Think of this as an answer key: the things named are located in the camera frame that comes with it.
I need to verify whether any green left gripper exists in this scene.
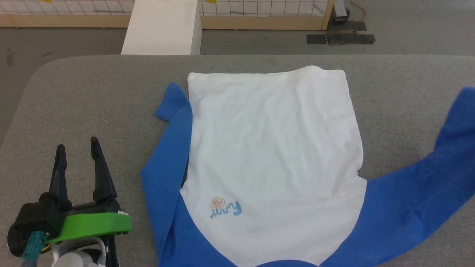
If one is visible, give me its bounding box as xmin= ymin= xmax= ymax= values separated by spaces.
xmin=47 ymin=136 xmax=132 ymax=244

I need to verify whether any white and blue shirt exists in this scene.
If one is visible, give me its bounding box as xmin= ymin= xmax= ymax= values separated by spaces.
xmin=140 ymin=65 xmax=475 ymax=267

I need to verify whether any grey upholstered sofa surface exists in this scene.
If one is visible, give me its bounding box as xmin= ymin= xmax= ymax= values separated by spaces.
xmin=0 ymin=55 xmax=475 ymax=267

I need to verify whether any lemon-print grid partition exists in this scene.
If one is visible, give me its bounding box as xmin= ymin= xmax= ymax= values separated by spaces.
xmin=0 ymin=0 xmax=335 ymax=31

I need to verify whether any white rectangular box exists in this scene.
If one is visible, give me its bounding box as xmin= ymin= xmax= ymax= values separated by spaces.
xmin=121 ymin=0 xmax=202 ymax=56

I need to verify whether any large black floor tape patch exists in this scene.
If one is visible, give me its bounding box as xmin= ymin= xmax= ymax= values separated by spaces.
xmin=326 ymin=21 xmax=376 ymax=46

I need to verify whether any grey metal stand foot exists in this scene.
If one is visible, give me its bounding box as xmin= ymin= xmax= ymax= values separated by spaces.
xmin=332 ymin=0 xmax=350 ymax=21

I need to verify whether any left arm teal-plug cable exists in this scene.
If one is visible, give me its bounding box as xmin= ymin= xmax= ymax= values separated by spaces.
xmin=22 ymin=231 xmax=48 ymax=267

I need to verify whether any thin tan floor cable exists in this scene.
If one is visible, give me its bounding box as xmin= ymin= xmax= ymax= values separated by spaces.
xmin=350 ymin=0 xmax=367 ymax=21

